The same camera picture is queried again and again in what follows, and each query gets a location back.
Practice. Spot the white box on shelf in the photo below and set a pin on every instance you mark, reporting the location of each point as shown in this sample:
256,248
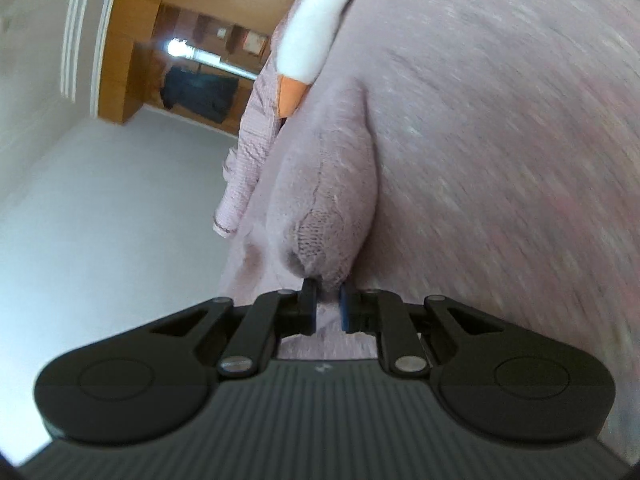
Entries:
254,43

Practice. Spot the pink floral bed sheet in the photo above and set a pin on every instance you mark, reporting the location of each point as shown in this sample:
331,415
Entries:
507,143

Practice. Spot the white goose plush toy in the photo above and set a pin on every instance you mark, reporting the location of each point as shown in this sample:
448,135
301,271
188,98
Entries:
303,49

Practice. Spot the pink knitted cardigan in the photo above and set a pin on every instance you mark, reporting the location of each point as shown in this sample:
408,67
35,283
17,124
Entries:
309,216

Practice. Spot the pink checkered blanket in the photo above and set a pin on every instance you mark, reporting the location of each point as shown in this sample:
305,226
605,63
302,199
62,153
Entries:
259,127

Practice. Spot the dark hanging garment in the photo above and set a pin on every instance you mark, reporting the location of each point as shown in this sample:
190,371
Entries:
207,95

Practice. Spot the wooden wardrobe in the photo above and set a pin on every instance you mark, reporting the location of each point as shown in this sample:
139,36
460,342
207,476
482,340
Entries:
142,39

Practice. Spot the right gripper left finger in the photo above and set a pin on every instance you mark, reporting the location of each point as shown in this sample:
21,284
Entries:
150,381

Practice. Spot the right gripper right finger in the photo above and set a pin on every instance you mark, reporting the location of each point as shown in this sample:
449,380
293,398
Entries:
498,379

